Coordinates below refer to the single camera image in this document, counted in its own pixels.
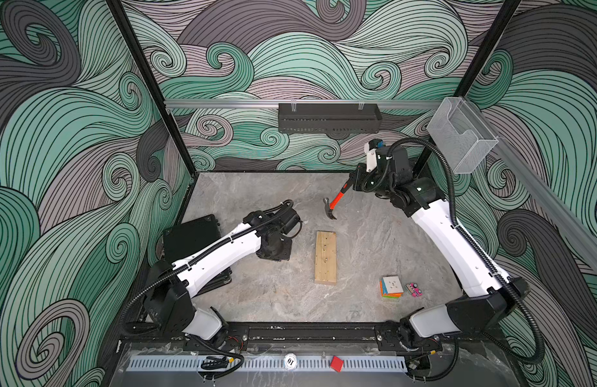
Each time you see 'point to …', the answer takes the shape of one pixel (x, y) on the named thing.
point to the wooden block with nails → (326, 258)
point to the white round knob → (290, 361)
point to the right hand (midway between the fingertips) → (349, 174)
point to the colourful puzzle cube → (390, 287)
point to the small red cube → (336, 364)
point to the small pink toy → (413, 290)
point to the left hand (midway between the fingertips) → (282, 253)
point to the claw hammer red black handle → (329, 206)
